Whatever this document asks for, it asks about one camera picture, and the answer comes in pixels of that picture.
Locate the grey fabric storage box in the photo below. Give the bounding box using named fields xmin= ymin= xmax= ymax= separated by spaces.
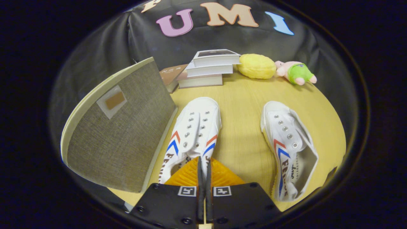
xmin=60 ymin=57 xmax=178 ymax=193

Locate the black backdrop cloth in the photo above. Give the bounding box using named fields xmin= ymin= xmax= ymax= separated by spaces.
xmin=48 ymin=0 xmax=361 ymax=166

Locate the white thick book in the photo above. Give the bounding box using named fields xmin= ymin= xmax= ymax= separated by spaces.
xmin=186 ymin=61 xmax=234 ymax=78

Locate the pale pink cover book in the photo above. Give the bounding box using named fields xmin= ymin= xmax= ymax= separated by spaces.
xmin=177 ymin=71 xmax=224 ymax=89

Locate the white book with dark cover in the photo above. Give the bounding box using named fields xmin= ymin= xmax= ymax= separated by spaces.
xmin=193 ymin=49 xmax=241 ymax=67

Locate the pink and green plush toy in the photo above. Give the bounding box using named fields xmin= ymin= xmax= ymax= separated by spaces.
xmin=275 ymin=60 xmax=317 ymax=86

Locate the yellow plush toy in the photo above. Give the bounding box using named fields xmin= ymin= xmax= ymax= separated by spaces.
xmin=237 ymin=53 xmax=277 ymax=80

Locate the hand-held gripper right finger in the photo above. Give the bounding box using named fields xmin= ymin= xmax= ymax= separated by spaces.
xmin=205 ymin=156 xmax=282 ymax=229

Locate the white canvas shoe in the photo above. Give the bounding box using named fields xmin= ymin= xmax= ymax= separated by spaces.
xmin=158 ymin=97 xmax=222 ymax=184
xmin=260 ymin=101 xmax=319 ymax=202

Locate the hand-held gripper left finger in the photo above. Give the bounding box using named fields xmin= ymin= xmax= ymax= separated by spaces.
xmin=130 ymin=156 xmax=204 ymax=229

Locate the brown cover book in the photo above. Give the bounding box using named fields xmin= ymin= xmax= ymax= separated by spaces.
xmin=159 ymin=64 xmax=189 ymax=94

